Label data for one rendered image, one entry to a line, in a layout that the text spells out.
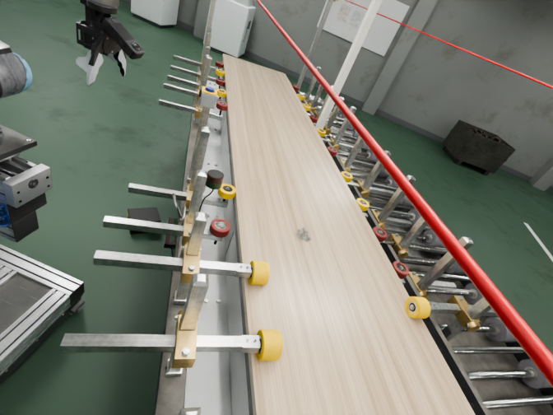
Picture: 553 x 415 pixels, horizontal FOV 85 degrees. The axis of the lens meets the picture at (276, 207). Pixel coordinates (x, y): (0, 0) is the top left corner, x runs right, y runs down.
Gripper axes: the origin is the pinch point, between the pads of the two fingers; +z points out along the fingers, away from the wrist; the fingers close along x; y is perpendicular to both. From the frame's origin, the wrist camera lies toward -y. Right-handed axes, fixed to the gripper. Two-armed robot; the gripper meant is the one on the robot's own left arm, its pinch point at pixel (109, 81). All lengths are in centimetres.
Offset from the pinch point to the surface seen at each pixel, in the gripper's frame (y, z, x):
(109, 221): -8.2, 45.7, 10.1
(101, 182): 77, 132, -94
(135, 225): -16.1, 45.7, 6.5
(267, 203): -56, 42, -35
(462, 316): -146, 37, -12
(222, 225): -44, 41, -8
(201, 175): -32.2, 21.2, -5.0
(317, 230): -82, 42, -32
